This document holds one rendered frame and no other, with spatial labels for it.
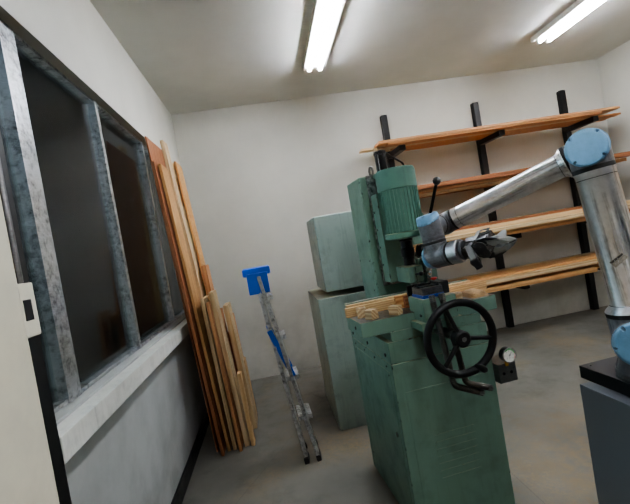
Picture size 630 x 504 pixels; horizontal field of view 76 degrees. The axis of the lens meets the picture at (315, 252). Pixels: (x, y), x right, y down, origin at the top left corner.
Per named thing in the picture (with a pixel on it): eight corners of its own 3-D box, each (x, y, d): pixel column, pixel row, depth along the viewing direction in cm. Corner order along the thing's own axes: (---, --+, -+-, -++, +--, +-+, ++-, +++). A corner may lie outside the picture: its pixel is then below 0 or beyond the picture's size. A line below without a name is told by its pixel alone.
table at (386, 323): (369, 344, 149) (366, 328, 149) (347, 329, 179) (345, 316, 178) (513, 311, 160) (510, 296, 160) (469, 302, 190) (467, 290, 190)
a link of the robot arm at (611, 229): (678, 352, 125) (612, 122, 128) (685, 372, 112) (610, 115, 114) (618, 355, 135) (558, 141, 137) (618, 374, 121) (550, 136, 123)
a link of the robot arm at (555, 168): (601, 128, 139) (431, 216, 179) (600, 123, 129) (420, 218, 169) (618, 157, 137) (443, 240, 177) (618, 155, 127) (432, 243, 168)
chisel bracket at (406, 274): (410, 286, 174) (407, 267, 174) (398, 284, 188) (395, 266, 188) (426, 283, 176) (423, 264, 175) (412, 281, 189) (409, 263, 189)
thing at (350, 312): (347, 318, 173) (345, 309, 173) (345, 317, 175) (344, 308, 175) (487, 288, 185) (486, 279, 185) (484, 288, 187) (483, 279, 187)
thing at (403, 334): (392, 342, 160) (390, 332, 160) (374, 332, 181) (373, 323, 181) (481, 321, 168) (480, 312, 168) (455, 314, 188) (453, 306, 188)
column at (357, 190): (382, 323, 196) (357, 177, 194) (367, 316, 218) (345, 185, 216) (424, 314, 200) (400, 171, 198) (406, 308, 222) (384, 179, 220)
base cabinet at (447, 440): (419, 538, 161) (390, 366, 160) (372, 464, 218) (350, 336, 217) (517, 506, 170) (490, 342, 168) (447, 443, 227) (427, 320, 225)
